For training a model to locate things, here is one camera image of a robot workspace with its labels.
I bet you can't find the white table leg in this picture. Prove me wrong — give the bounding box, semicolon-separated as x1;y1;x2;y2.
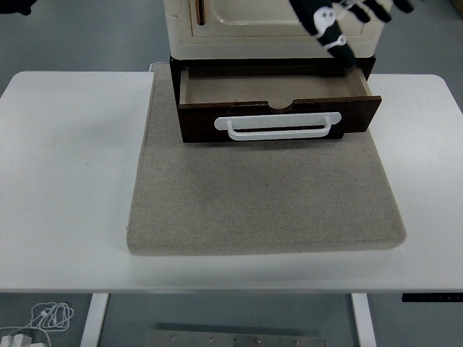
350;293;379;347
80;293;110;347

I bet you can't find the white power adapter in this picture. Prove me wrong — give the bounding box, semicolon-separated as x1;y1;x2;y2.
1;334;34;347

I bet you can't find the white earphone cable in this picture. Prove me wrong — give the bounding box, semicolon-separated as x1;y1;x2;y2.
0;301;76;347

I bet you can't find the white drawer handle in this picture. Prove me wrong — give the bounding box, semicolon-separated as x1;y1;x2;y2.
213;111;343;142

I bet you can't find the beige fabric mat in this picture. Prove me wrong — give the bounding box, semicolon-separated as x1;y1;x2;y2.
124;63;407;257

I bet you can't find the dark wooden drawer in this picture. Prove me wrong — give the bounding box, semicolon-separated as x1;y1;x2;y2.
177;67;383;145

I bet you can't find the black table control panel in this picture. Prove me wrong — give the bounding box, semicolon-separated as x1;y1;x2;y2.
402;293;463;304

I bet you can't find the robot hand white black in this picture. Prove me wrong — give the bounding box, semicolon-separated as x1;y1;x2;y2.
289;0;415;68

